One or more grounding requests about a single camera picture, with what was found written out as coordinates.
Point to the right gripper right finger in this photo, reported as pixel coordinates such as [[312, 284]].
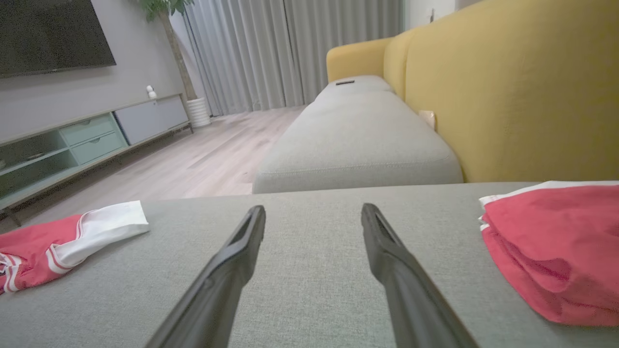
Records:
[[401, 285]]

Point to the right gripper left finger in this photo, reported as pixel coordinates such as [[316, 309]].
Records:
[[227, 280]]

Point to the red shorts white trim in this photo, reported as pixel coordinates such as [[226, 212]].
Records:
[[561, 246]]

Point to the red basketball jersey number 23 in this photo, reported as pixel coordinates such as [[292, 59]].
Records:
[[34, 246]]

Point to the large grey sofa seat cushion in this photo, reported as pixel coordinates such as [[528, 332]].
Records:
[[314, 251]]

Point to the small beige sofa tag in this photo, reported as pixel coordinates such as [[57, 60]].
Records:
[[428, 118]]

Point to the white ribbed plant pot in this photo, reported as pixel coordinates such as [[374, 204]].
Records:
[[199, 112]]

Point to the grey green TV cabinet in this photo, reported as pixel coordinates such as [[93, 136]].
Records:
[[92, 140]]

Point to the black remote control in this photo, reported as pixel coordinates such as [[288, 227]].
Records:
[[345, 82]]

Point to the indoor plant with trunk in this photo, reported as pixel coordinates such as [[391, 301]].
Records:
[[179, 53]]

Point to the yellow sofa backrest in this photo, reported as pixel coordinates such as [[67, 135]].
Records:
[[522, 82]]

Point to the grey pleated curtains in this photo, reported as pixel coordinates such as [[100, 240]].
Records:
[[290, 48]]

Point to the black wall television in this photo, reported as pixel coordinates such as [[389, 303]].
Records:
[[48, 34]]

